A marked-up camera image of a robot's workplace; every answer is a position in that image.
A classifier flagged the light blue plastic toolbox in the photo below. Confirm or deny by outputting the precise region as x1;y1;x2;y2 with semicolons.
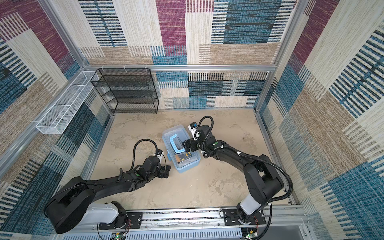
162;125;201;173

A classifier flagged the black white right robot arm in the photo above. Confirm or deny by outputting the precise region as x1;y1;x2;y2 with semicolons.
183;116;294;225

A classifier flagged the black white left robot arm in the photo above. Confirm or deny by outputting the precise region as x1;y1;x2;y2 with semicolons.
44;148;171;234

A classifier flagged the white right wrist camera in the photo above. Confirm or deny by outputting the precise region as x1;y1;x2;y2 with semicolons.
188;122;199;141

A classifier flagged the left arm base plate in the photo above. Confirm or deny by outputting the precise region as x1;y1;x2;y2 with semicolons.
98;212;143;231

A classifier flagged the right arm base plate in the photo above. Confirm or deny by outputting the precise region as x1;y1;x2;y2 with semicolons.
219;209;267;226

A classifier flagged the black wire mesh shelf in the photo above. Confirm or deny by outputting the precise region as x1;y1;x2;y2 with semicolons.
91;68;159;114

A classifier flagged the white wire mesh basket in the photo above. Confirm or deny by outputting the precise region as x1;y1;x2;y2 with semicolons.
36;71;95;135

